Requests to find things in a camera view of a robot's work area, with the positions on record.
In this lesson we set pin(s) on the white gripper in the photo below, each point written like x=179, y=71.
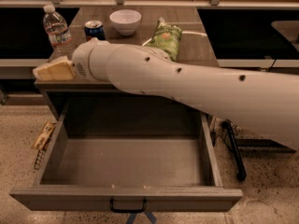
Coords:
x=79, y=61

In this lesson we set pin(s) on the clear plastic water bottle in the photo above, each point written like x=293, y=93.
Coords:
x=58, y=33

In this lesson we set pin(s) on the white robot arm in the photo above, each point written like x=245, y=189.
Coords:
x=264, y=103

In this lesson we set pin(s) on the open grey top drawer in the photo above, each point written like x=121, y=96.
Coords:
x=128, y=148

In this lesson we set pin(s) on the blue Pepsi can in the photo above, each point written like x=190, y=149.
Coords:
x=94, y=29

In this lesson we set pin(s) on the grey cabinet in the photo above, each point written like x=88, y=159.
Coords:
x=187, y=47

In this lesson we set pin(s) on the white ceramic bowl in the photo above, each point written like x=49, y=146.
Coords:
x=125, y=21

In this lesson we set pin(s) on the green chip bag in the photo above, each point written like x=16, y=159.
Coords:
x=166, y=37

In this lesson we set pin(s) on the blue tape cross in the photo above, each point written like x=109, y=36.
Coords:
x=135, y=218

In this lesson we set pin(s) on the black stand leg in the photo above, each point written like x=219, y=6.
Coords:
x=241, y=171

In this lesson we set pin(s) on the black drawer handle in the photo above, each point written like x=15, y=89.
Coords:
x=129, y=207

